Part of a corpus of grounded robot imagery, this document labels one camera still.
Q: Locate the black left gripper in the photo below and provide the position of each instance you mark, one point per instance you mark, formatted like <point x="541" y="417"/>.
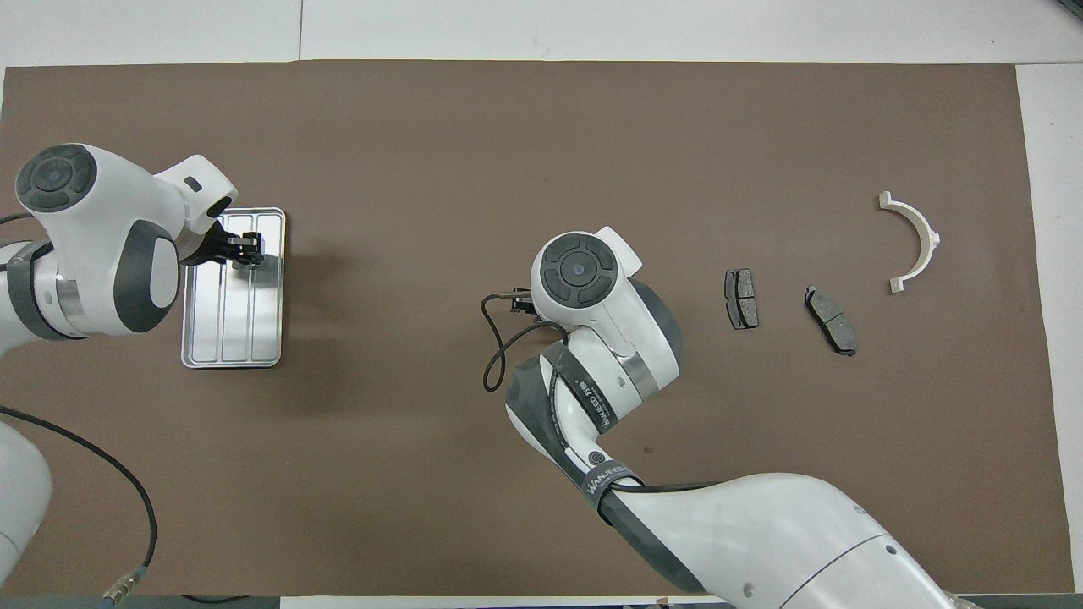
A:
<point x="218" y="247"/>

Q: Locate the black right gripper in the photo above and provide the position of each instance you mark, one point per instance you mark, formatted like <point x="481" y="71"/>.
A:
<point x="523" y="303"/>

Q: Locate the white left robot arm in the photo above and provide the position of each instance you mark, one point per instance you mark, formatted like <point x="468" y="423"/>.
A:
<point x="101" y="220"/>

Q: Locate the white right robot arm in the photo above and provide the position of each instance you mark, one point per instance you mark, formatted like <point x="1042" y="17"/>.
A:
<point x="609" y="338"/>

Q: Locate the silver metal tray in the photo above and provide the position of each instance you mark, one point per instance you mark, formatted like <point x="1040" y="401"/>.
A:
<point x="211" y="321"/>

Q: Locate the brown table mat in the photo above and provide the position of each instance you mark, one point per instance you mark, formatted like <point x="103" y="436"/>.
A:
<point x="541" y="127"/>

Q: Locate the small rectangular brake pad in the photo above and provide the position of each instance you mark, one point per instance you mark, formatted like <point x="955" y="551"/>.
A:
<point x="742" y="299"/>

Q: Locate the large grey brake pad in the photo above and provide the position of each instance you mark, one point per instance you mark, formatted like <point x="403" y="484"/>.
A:
<point x="832" y="320"/>

